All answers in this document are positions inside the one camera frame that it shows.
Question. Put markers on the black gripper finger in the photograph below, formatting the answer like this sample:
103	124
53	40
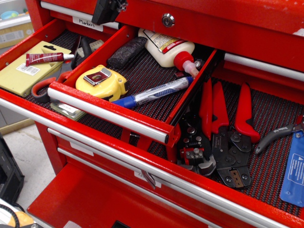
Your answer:
108	10

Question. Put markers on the clear small plastic box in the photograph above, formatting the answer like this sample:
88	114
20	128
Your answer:
68	111

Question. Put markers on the black red drawer liner mat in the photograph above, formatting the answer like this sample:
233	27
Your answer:
267	170

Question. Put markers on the red grey handled scissors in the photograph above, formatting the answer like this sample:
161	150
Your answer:
39	90

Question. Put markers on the white glue bottle red cap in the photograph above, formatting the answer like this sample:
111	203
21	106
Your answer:
169	51

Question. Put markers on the cardboard box in background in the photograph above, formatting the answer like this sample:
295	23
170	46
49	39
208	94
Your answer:
13	35

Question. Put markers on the white paper pieces in drawer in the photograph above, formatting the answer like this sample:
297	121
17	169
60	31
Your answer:
92	46

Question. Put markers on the white markers label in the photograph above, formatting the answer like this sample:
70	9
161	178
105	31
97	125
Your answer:
87	24

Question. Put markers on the silver round drawer lock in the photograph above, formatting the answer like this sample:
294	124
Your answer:
168	20

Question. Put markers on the red glue tube white cap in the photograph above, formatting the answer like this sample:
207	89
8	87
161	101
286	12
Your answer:
32	59

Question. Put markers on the blue white marker pen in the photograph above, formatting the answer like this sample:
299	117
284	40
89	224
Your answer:
154	93

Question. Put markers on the yellow flat plastic case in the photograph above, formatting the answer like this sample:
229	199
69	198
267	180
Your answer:
18	78

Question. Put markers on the yellow tape measure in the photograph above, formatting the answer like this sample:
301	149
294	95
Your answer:
103	83

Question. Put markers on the black foam block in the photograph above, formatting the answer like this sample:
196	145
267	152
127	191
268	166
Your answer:
122	55

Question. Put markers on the black crate on floor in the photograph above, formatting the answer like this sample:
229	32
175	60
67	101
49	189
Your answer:
11	177

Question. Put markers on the red metal tool chest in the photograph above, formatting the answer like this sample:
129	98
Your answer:
101	180

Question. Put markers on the grey handled small pliers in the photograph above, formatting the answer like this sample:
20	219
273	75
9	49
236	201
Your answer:
278	133

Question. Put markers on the red handled wire stripper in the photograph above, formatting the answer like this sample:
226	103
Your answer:
194	151

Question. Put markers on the blue plastic pouch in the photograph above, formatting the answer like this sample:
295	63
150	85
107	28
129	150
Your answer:
292	190

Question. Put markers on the red handled crimping pliers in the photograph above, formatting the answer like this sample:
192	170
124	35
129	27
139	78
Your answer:
231	149

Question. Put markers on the small red upper drawer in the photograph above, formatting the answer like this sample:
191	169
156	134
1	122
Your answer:
155	120

